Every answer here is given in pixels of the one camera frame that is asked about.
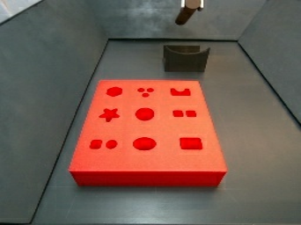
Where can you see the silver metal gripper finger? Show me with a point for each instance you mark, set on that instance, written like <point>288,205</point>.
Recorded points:
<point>201,5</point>

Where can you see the brown oval cylinder peg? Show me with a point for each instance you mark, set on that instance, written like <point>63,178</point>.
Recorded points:
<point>188,8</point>

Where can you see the black curved cradle fixture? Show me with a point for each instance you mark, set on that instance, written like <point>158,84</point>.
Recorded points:
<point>185,58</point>

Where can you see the red shape-hole block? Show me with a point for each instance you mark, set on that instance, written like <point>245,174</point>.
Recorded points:
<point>148,136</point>

